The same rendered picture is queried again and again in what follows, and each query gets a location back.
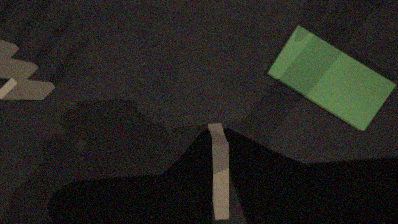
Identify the green rectangular block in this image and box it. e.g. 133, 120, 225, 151
266, 26, 396, 131

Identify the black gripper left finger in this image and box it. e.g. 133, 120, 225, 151
48, 130, 213, 224

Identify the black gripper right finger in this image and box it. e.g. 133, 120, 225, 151
223, 128, 398, 224

